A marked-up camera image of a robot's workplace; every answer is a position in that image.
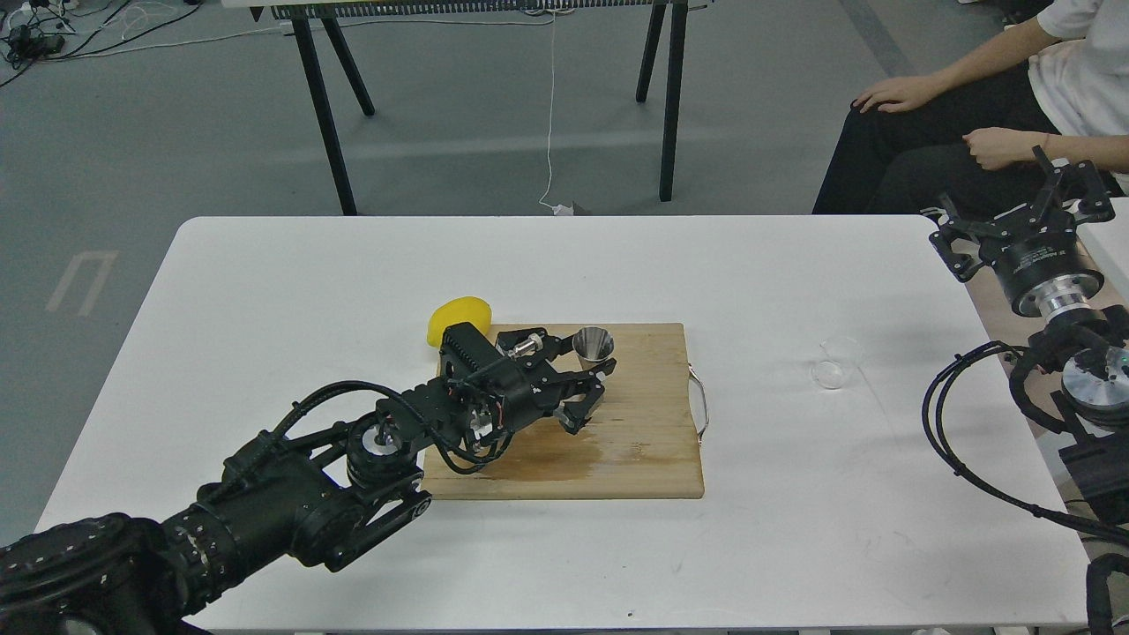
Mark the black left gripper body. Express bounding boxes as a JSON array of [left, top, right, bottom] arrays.
[[432, 323, 565, 442]]

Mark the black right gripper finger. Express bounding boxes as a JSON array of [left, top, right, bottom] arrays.
[[1032, 146, 1115, 232], [920, 195, 1029, 284]]

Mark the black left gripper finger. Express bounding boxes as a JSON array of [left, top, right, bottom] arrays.
[[552, 375, 606, 437], [496, 328, 618, 379]]

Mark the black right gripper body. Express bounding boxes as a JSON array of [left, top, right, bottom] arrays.
[[1001, 230, 1105, 318]]

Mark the steel double jigger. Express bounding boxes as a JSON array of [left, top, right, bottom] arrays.
[[509, 327, 616, 372]]

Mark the clear glass cup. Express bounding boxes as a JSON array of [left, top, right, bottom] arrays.
[[808, 336, 864, 391]]

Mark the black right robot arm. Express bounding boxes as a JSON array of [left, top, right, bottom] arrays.
[[921, 147, 1128, 634]]

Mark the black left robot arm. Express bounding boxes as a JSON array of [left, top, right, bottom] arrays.
[[1, 322, 616, 634]]

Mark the person left hand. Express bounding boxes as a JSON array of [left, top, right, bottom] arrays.
[[962, 127, 1051, 169]]

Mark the person right hand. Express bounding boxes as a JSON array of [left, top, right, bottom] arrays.
[[851, 75, 946, 113]]

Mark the white side table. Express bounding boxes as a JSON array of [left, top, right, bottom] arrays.
[[1078, 197, 1128, 303]]

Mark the wooden cutting board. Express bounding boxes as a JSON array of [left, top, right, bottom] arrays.
[[422, 323, 704, 501]]

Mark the yellow lemon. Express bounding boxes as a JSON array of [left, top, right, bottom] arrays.
[[426, 295, 492, 348]]

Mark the seated person white shirt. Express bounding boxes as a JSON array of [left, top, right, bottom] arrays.
[[813, 1, 1128, 217]]

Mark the black legged background table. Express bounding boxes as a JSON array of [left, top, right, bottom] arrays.
[[221, 1, 695, 216]]

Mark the white hanging cable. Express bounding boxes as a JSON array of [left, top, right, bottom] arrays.
[[539, 9, 574, 215]]

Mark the floor cable bundle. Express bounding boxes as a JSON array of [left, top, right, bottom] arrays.
[[0, 0, 204, 89]]

